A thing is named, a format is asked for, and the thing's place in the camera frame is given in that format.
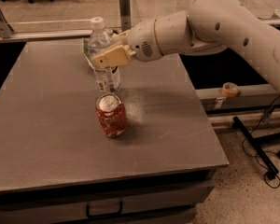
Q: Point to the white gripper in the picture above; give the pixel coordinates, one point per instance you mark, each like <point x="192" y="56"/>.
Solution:
<point x="142" y="41"/>

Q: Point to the clear plastic water bottle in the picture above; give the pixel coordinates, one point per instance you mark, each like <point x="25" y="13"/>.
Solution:
<point x="107" y="78"/>

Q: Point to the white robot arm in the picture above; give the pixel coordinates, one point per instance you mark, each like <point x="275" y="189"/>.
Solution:
<point x="204" y="27"/>

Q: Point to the red soda can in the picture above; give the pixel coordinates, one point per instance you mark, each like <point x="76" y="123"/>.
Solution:
<point x="111" y="114"/>

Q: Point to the green chip bag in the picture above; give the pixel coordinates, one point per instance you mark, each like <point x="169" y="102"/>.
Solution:
<point x="87" y="52"/>

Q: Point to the orange tape roll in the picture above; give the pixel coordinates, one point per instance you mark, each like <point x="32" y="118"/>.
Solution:
<point x="230" y="89"/>

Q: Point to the grey cabinet drawer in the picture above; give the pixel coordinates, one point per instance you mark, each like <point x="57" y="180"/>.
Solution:
<point x="175" y="204"/>

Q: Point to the black floor stand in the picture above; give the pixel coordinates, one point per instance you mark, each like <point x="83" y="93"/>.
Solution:
<point x="257" y="142"/>

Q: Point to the middle metal bracket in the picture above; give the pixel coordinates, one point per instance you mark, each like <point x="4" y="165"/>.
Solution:
<point x="125" y="14"/>

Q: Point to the black drawer handle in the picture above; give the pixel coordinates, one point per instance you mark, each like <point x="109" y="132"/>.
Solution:
<point x="103" y="214"/>

